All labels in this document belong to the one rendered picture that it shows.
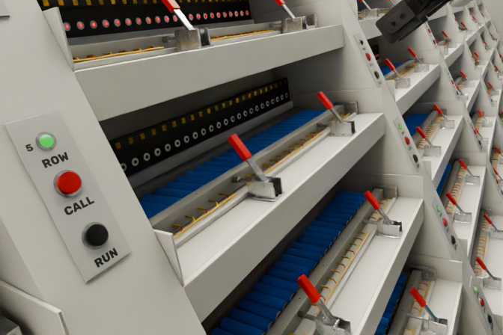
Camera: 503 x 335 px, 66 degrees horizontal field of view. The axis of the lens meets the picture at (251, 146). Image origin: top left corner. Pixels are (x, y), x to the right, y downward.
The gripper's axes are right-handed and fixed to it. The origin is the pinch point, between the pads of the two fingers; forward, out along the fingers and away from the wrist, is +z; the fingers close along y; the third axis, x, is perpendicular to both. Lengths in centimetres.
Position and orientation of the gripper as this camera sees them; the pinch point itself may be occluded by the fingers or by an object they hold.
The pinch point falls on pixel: (401, 21)
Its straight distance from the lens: 50.2
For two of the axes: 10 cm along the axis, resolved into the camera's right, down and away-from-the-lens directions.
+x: -5.7, -8.2, 0.8
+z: -6.1, 4.8, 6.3
